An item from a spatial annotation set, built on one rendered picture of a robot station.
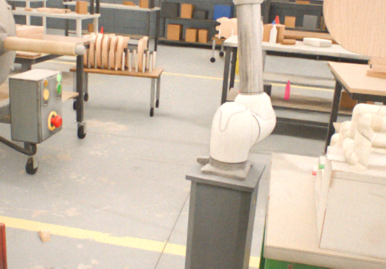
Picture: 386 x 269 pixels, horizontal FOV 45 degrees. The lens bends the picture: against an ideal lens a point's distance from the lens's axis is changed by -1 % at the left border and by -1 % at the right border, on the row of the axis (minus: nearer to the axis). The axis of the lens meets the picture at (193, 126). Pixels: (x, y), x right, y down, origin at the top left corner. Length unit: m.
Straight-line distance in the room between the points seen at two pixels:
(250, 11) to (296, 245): 1.19
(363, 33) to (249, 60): 0.76
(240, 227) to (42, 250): 1.22
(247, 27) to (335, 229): 1.17
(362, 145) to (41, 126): 0.95
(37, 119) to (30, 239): 1.44
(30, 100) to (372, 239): 1.00
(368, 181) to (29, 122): 0.99
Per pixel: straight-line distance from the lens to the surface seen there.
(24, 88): 1.47
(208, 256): 2.00
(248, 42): 1.98
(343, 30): 1.31
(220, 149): 1.85
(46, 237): 2.79
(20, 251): 2.73
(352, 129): 1.01
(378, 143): 1.11
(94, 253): 2.66
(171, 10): 11.08
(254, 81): 1.99
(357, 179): 0.94
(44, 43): 1.19
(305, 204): 1.18
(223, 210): 1.89
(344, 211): 0.97
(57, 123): 1.53
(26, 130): 1.51
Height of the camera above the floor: 1.42
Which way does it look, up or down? 17 degrees down
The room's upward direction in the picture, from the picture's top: 4 degrees clockwise
